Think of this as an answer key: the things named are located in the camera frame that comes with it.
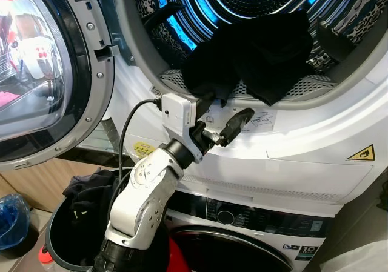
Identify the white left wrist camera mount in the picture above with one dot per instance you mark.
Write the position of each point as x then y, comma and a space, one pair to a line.
179, 111

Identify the round grey dryer door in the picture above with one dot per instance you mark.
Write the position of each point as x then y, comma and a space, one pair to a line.
91, 102

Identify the yellow triangle warning sticker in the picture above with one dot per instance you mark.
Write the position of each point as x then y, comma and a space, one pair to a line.
362, 155

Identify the yellow label sticker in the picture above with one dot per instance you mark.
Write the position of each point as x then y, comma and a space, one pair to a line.
143, 150

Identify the dark clothes pile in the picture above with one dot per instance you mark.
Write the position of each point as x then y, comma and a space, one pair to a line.
88, 193

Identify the black garment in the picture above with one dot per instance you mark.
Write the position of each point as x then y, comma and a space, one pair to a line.
267, 54

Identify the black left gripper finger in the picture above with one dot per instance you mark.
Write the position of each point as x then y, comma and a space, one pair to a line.
206, 107
238, 126

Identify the white washing machine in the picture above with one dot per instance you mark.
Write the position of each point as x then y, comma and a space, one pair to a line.
273, 223

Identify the round washer control knob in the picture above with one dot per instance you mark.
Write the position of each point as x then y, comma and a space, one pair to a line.
225, 216

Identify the red plastic item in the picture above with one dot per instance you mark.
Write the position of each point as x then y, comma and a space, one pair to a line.
177, 258

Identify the round dark washer door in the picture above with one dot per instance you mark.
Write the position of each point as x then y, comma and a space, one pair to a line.
230, 254

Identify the perforated grey lint filter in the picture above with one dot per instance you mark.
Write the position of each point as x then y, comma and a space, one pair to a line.
309, 87

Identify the white fabric bundle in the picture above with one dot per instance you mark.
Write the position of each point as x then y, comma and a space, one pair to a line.
361, 261

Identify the white tumble dryer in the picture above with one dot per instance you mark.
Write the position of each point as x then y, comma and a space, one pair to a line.
273, 175

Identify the black drum paddle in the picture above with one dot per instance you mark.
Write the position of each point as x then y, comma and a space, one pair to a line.
162, 16
334, 39

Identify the white instruction sticker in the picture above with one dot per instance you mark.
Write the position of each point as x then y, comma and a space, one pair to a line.
264, 120

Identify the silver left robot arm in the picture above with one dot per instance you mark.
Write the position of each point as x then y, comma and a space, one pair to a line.
145, 193

